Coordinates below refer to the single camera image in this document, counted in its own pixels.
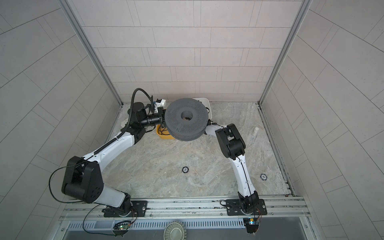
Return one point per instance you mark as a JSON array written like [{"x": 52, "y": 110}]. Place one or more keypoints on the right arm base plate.
[{"x": 234, "y": 208}]

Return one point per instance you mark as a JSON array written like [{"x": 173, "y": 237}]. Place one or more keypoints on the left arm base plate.
[{"x": 141, "y": 207}]

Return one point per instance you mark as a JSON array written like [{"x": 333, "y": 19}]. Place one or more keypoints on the grey cable spool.
[{"x": 186, "y": 119}]

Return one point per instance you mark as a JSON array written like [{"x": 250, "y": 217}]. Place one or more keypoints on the white plastic tray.
[{"x": 207, "y": 105}]

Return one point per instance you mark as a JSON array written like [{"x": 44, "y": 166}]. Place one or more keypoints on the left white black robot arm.
[{"x": 83, "y": 175}]

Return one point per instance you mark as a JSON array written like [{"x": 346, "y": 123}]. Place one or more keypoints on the circuit board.
[
  {"x": 122, "y": 226},
  {"x": 251, "y": 224}
]

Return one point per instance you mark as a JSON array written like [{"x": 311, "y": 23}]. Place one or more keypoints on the left circuit board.
[{"x": 122, "y": 226}]

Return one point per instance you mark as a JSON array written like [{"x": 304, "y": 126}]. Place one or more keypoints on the right poker chip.
[{"x": 263, "y": 177}]

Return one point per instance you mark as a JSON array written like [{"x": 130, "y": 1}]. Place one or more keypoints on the poker chip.
[
  {"x": 185, "y": 170},
  {"x": 263, "y": 177}
]

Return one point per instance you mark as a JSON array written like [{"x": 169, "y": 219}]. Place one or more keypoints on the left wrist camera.
[{"x": 156, "y": 106}]

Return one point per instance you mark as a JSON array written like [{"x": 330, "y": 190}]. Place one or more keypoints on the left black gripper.
[{"x": 159, "y": 120}]

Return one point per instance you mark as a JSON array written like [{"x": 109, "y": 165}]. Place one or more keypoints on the right circuit board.
[{"x": 251, "y": 224}]

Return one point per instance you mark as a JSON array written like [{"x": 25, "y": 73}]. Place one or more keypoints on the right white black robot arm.
[{"x": 233, "y": 148}]

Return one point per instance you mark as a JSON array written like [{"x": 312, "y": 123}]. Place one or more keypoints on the yellow plastic tray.
[{"x": 163, "y": 133}]

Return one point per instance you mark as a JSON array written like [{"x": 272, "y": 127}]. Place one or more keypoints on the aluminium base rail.
[{"x": 191, "y": 208}]

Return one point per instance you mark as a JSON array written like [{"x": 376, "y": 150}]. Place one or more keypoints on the round grey vent disc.
[{"x": 175, "y": 231}]

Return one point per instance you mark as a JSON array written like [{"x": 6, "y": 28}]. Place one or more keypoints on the centre poker chip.
[{"x": 185, "y": 170}]

